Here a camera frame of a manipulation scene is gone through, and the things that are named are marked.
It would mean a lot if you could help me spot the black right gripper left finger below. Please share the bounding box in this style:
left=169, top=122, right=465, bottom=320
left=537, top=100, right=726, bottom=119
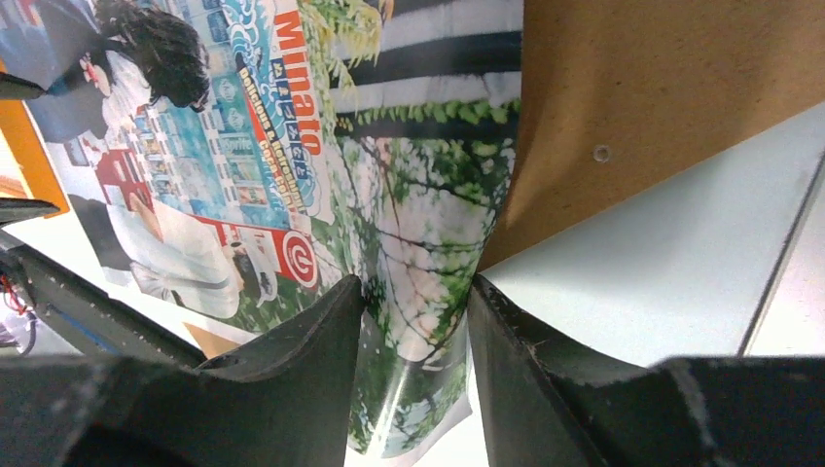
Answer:
left=1, top=275, right=364, bottom=466

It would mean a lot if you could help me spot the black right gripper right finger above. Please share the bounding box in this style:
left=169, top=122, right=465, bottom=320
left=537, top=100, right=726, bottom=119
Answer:
left=468, top=277, right=824, bottom=466

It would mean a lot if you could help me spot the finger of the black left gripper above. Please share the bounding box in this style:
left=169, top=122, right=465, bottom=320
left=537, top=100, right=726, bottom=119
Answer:
left=0, top=72, right=47, bottom=100

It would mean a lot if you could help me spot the colourful printed photo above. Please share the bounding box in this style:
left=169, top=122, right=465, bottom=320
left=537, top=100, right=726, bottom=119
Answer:
left=1, top=1, right=523, bottom=466

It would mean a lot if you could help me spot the brown cardboard backing board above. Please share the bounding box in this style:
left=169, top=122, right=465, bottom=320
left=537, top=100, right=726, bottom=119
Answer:
left=184, top=1, right=824, bottom=364

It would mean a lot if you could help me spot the orange wooden picture frame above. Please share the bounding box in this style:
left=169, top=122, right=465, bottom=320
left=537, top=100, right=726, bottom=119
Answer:
left=0, top=60, right=71, bottom=221

